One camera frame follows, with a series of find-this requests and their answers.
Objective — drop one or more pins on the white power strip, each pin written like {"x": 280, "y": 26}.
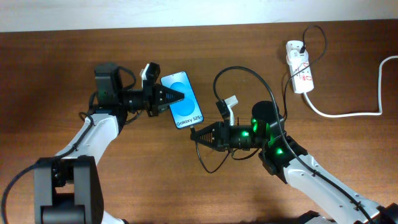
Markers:
{"x": 302, "y": 80}

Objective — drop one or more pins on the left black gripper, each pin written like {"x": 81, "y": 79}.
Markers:
{"x": 153, "y": 92}

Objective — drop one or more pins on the blue Samsung smartphone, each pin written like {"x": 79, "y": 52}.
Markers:
{"x": 187, "y": 112}

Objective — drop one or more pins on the white charger plug adapter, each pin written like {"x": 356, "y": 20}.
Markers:
{"x": 294, "y": 56}

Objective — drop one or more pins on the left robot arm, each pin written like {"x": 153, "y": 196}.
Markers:
{"x": 67, "y": 186}

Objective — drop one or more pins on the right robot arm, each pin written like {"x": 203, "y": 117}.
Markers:
{"x": 282, "y": 156}

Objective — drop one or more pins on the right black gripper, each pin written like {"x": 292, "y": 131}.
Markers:
{"x": 222, "y": 130}

